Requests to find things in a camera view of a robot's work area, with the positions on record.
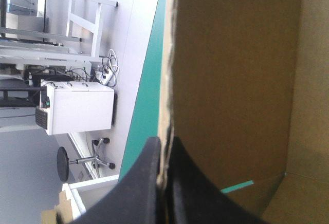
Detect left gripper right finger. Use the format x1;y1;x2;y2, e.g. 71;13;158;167
167;136;270;224

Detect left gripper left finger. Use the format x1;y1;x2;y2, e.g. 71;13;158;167
68;136;162;224

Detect brown cardboard box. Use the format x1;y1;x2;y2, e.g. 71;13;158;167
156;0;329;224

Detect black round stool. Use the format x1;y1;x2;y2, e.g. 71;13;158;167
57;137;116;183

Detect loose cardboard pieces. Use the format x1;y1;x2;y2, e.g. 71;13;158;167
41;190;75;224

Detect white cabinet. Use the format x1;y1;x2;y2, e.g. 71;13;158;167
34;79;115;136

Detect white power strip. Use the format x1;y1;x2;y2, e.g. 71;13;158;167
94;69;115;85

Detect white metal rack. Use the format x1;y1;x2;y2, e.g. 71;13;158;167
0;0;119;65

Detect white table frame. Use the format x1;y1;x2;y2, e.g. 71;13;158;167
61;174;120;221

